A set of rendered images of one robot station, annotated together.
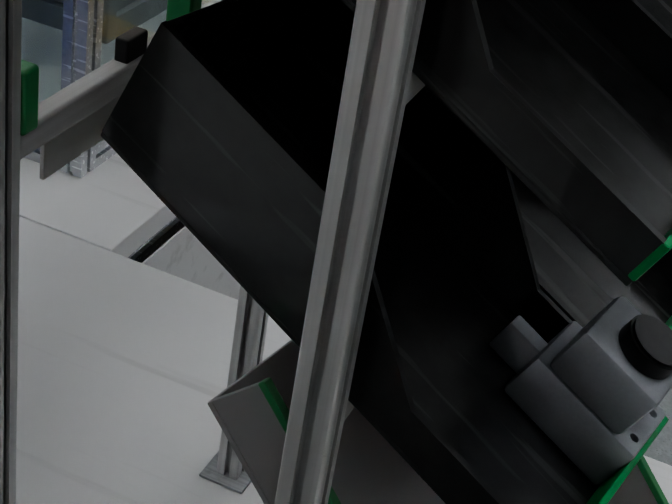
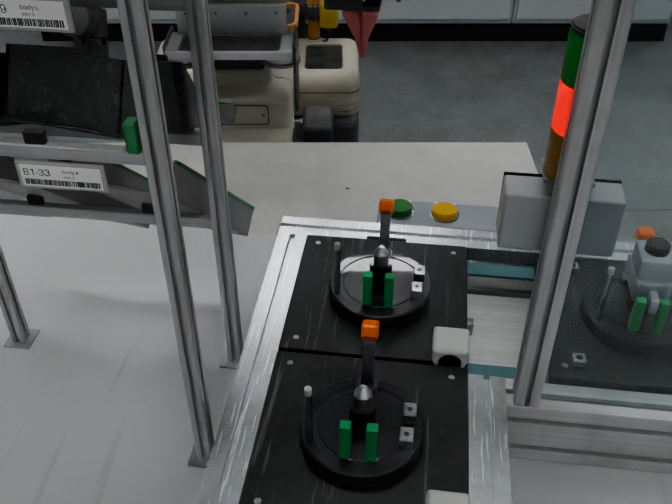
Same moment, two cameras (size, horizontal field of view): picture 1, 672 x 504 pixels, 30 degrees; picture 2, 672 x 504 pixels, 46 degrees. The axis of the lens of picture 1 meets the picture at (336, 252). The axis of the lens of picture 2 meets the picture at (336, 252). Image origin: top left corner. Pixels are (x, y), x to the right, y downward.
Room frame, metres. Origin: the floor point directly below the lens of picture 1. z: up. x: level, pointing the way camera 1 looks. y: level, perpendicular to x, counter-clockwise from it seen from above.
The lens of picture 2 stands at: (0.43, 0.81, 1.69)
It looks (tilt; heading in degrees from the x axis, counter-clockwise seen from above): 39 degrees down; 259
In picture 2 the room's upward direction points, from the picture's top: straight up
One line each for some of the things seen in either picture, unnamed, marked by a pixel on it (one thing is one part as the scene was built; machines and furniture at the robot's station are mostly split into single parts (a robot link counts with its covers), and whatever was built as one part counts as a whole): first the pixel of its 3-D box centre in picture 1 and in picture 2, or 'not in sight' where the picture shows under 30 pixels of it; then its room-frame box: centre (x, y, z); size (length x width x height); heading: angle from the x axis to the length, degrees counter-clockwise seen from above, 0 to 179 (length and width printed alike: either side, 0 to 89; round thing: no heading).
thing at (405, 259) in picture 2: not in sight; (380, 269); (0.22, 0.02, 1.01); 0.24 x 0.24 x 0.13; 72
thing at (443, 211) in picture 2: not in sight; (444, 213); (0.07, -0.16, 0.96); 0.04 x 0.04 x 0.02
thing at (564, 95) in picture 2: not in sight; (582, 105); (0.08, 0.19, 1.33); 0.05 x 0.05 x 0.05
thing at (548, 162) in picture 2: not in sight; (572, 151); (0.08, 0.19, 1.28); 0.05 x 0.05 x 0.05
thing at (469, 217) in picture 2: not in sight; (442, 229); (0.07, -0.16, 0.93); 0.21 x 0.07 x 0.06; 162
